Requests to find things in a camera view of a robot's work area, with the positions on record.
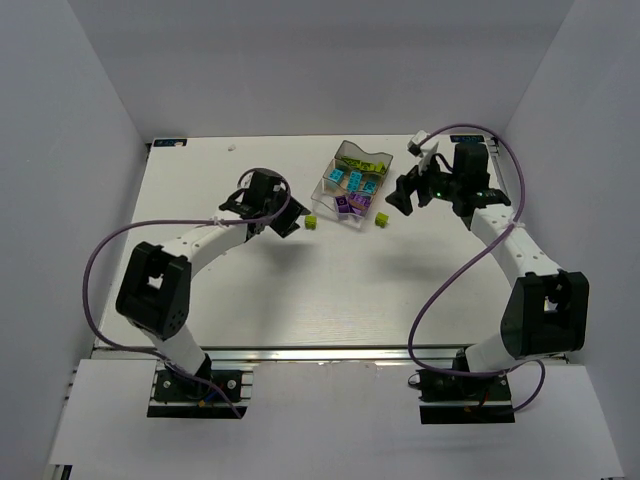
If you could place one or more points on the green curved lego piece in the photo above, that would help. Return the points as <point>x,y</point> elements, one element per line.
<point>380,167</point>

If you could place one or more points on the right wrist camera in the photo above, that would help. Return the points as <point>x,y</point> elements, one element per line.
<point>423,147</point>

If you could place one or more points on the purple 2x4 lego plate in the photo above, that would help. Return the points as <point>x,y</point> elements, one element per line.
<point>359,202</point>

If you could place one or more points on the green 2x4 lego brick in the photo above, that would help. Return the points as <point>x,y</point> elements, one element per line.
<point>355,163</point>

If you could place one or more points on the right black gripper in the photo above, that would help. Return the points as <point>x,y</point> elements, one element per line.
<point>413,185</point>

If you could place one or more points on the right corner blue label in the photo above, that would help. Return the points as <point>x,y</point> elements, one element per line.
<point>466,138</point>

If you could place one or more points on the green small lego brick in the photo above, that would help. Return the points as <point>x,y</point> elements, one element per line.
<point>310,222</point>

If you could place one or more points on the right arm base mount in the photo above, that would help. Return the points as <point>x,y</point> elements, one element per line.
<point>453,400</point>

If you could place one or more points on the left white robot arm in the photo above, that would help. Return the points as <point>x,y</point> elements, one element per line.
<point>155,292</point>

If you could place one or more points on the clear plastic container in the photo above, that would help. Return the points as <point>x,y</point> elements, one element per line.
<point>332,202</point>

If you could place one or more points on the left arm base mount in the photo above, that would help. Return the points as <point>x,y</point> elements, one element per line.
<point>174,397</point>

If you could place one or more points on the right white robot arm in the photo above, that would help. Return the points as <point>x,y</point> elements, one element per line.
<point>546,312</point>

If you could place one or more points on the green sloped lego piece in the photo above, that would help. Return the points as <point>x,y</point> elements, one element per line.
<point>370,165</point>

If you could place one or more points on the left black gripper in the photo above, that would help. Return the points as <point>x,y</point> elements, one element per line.
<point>279,214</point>

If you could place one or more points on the small teal lego brick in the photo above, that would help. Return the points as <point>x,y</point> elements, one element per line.
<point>369,187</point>

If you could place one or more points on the corner blue label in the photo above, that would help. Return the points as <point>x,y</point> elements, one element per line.
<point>466,138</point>
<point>169,143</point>

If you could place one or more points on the left corner blue label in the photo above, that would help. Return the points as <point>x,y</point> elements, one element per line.
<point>169,143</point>

